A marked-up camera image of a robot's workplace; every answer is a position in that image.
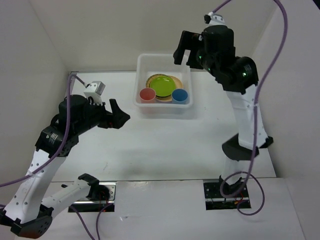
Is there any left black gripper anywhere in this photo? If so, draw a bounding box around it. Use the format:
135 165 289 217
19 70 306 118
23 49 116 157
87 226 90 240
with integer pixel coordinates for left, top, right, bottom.
75 96 131 135

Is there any red plastic cup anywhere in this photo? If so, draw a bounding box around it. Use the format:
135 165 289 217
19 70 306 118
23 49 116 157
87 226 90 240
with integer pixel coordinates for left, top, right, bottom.
139 87 156 104

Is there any round woven bamboo coaster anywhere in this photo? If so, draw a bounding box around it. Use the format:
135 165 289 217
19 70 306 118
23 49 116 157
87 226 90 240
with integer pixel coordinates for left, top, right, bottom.
144 73 177 100

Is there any orange plastic plate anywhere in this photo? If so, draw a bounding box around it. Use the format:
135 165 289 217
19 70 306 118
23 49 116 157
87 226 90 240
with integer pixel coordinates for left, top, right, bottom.
150 74 184 100

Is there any green plastic plate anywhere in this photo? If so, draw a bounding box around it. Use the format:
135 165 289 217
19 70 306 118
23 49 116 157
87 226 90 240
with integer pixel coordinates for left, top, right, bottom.
149 76 178 97

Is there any blue plastic cup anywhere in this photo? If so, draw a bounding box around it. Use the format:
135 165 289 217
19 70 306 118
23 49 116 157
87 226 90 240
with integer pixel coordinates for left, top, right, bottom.
171 88 189 104

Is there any black plastic plate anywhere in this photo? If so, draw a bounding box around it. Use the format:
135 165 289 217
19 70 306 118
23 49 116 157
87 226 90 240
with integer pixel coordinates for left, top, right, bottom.
155 94 172 99

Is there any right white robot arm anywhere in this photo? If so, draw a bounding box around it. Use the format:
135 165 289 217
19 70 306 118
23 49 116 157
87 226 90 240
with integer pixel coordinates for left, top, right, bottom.
173 25 273 197

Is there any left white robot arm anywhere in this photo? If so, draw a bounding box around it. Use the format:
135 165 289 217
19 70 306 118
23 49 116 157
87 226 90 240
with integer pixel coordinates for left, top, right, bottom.
0 95 130 239

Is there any clear plastic bin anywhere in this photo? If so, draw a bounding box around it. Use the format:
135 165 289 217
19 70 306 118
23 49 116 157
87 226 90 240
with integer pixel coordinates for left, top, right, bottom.
133 53 193 118

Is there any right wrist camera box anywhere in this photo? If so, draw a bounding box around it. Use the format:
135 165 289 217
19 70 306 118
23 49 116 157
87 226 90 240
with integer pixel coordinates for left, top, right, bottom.
204 12 226 27

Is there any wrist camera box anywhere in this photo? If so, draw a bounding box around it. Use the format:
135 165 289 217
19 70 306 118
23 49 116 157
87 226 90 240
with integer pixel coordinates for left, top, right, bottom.
83 81 106 106
204 12 226 27

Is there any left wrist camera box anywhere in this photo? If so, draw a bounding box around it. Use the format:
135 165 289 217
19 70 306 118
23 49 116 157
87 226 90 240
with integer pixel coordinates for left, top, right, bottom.
83 81 106 106

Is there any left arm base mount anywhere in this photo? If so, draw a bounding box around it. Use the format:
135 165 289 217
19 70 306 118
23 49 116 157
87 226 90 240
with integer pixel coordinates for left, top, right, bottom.
67 181 117 213

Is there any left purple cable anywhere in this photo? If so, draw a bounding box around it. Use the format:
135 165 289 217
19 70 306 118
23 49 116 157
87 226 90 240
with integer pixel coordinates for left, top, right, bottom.
0 73 115 240

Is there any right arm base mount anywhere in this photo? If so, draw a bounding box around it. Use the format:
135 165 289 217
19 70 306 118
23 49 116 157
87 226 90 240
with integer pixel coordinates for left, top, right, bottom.
203 179 251 211

